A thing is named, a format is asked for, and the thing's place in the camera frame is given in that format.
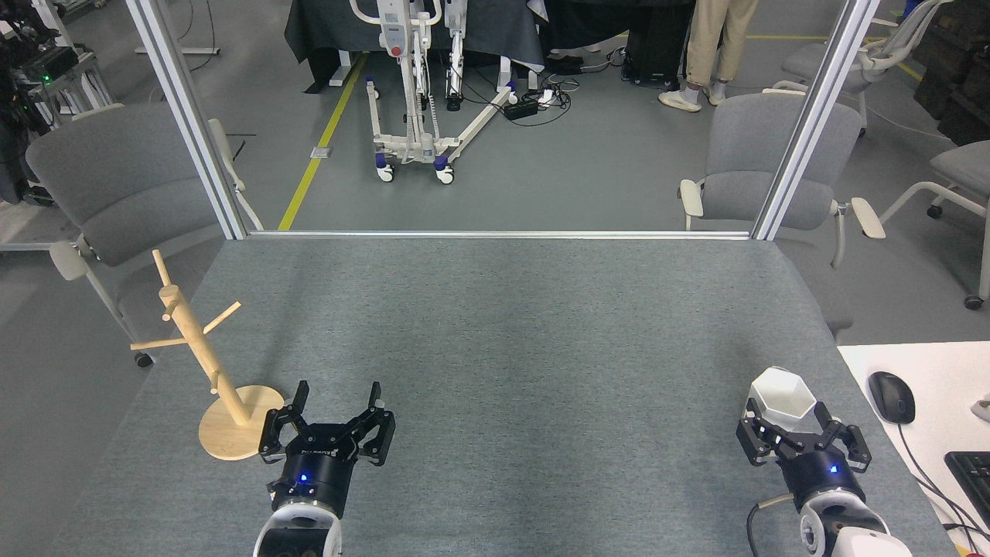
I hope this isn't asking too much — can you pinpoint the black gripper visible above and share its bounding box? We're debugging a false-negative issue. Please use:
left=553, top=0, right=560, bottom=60
left=258, top=380, right=396, bottom=518
left=736, top=402, right=872, bottom=511

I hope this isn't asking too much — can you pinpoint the white hexagonal cup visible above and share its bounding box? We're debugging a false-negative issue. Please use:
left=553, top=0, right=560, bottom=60
left=744, top=367, right=818, bottom=438

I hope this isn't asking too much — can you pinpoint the wooden cup rack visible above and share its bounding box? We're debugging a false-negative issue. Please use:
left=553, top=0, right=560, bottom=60
left=130, top=249, right=287, bottom=462

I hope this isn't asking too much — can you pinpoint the black computer mouse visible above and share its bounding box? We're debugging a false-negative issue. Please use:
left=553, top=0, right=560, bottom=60
left=867, top=371, right=917, bottom=425

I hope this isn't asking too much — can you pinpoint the white desk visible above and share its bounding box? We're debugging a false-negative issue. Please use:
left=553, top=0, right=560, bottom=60
left=838, top=340, right=990, bottom=557

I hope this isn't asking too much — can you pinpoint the black keyboard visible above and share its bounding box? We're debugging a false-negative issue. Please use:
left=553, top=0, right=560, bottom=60
left=944, top=451, right=990, bottom=527

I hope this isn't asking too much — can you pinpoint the grey chair with armrests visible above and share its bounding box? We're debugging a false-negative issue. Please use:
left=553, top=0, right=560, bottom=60
left=26, top=103, right=264, bottom=368
left=679, top=91, right=886, bottom=337

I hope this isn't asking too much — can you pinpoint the grey chair on castors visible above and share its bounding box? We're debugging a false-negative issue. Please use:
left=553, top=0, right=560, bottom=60
left=878, top=139, right=990, bottom=310

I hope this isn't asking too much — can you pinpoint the white stand on wheels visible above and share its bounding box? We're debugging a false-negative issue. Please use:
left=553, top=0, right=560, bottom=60
left=348, top=0, right=521, bottom=185

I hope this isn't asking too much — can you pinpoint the table with black cloth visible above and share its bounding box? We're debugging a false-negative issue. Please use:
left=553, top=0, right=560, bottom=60
left=284, top=0, right=546, bottom=94

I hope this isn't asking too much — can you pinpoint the person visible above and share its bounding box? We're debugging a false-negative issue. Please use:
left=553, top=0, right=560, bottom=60
left=658, top=0, right=760, bottom=114

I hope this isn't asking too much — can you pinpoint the black equipment case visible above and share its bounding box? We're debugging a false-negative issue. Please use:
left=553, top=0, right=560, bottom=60
left=625, top=8, right=689, bottom=86

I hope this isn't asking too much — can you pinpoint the equipment cart with devices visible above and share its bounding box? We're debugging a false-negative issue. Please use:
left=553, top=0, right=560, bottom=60
left=0, top=0, right=117, bottom=206

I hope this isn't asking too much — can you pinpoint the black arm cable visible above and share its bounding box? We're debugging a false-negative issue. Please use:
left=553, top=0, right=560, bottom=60
left=746, top=495, right=797, bottom=557

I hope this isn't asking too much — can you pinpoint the black mouse cable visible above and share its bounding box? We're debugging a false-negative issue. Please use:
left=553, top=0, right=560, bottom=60
left=897, top=422, right=990, bottom=542

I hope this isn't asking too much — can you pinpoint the silver table edge rail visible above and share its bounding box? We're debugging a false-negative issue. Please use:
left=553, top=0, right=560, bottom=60
left=247, top=230, right=753, bottom=241

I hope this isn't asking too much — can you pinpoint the silver aluminium post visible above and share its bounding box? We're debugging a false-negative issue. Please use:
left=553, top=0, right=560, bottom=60
left=750, top=0, right=882, bottom=242
left=125, top=0, right=252, bottom=241

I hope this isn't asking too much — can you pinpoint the white frame office chair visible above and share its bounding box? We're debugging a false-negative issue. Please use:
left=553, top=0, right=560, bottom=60
left=772, top=0, right=952, bottom=117

